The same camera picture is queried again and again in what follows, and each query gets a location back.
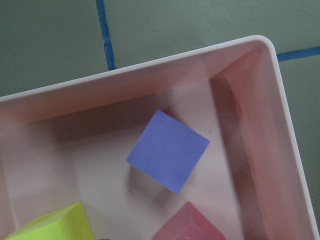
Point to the purple block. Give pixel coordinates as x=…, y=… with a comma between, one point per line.
x=167, y=151

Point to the yellow block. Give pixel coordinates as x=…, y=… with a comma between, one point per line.
x=67, y=223

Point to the pink bin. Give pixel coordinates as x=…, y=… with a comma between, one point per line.
x=68, y=142

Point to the red block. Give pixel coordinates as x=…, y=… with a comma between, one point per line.
x=188, y=223

